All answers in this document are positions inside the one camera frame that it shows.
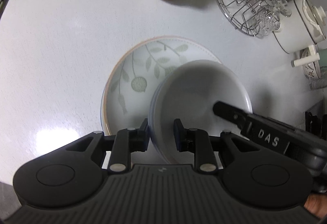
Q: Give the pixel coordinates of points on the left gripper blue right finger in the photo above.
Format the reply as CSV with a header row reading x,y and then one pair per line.
x,y
184,138

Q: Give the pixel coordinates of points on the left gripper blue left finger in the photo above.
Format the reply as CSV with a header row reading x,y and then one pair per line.
x,y
141,139

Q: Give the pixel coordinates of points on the pale blue bowl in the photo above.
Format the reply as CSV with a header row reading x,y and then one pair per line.
x,y
151,124

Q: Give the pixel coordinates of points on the plain white bowl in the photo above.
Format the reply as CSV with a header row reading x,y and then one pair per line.
x,y
189,94

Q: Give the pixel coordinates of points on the white leaf plate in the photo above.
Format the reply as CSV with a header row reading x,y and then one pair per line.
x,y
138,73

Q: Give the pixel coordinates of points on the white plate pink rose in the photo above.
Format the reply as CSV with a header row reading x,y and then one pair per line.
x,y
102,116

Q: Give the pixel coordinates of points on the person's right hand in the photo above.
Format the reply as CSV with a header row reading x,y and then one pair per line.
x,y
317,205

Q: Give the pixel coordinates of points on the textured drinking glass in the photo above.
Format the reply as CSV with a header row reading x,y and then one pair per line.
x,y
316,84

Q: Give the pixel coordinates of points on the bowl with brown food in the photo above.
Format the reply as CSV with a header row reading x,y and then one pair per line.
x,y
311,70

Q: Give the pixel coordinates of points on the white electric cooking pot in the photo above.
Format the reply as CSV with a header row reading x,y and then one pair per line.
x,y
304,29

